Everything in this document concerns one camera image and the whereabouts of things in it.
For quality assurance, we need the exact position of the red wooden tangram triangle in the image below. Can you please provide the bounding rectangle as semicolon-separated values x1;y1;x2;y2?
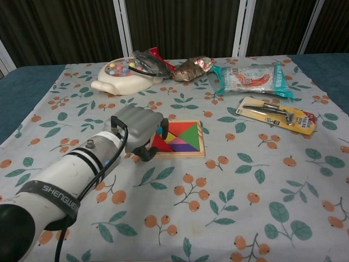
167;122;198;136

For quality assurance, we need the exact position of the razor in yellow blister pack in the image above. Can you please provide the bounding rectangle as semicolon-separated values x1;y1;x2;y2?
236;97;318;136

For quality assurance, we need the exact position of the black Shengwei velcro strap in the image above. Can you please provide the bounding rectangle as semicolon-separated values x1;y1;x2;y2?
15;179;82;221

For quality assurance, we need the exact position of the gold foil snack bag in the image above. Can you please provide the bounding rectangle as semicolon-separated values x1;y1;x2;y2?
172;55;216;82

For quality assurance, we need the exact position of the wooden tangram tray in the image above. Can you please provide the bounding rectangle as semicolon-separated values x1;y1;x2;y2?
146;119;206;158

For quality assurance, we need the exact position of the coiled black cable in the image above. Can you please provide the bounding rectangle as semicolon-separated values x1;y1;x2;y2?
133;51;171;79

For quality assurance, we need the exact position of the purple wooden tangram parallelogram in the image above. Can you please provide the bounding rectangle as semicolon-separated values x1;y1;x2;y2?
169;143;199;152

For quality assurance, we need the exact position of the pink wooden tangram triangle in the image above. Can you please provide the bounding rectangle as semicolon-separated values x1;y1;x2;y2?
170;135;189;145

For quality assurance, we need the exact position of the floral patterned tablecloth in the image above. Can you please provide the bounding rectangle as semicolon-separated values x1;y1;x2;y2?
0;56;349;262

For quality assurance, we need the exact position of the left black and grey robot hand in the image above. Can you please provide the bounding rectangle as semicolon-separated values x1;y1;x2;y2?
112;105;170;163

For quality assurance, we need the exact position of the dark folding partition screen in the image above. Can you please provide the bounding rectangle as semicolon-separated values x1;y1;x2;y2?
0;0;349;72

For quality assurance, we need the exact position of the teal and clear snack package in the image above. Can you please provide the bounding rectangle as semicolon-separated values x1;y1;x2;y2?
211;62;295;102

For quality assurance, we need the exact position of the green wooden tangram triangle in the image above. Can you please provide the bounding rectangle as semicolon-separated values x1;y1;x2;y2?
178;123;199;152

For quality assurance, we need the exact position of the white fishing game toy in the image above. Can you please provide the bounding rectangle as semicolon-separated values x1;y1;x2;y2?
91;57;164;96

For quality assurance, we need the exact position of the medium red triangle tangram piece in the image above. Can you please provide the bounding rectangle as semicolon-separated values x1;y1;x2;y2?
151;135;174;153

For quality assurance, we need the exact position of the red snack bar wrapper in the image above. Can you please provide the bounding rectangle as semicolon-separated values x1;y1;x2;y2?
148;46;177;72

